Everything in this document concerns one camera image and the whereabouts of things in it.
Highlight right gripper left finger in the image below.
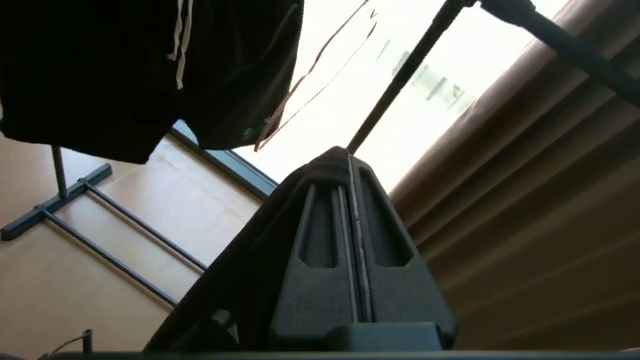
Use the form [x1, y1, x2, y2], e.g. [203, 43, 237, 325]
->
[269, 149, 362, 350]

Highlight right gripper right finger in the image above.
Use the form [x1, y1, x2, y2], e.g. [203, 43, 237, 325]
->
[348, 153, 459, 351]

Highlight black mesh garment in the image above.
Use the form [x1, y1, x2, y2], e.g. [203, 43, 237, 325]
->
[144, 146, 351, 351]

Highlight black shorts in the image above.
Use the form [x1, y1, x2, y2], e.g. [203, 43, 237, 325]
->
[0, 0, 305, 165]

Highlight pink clothes hanger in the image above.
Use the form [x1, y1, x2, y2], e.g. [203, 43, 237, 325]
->
[253, 0, 379, 153]

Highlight black clothes rack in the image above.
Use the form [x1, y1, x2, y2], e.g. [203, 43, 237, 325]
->
[0, 0, 640, 309]

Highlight brown curtain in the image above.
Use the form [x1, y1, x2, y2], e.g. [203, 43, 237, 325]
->
[389, 0, 640, 351]

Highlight window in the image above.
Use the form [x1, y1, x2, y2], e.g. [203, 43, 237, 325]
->
[169, 0, 571, 201]

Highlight black cable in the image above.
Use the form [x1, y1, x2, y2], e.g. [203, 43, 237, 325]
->
[37, 328, 95, 359]

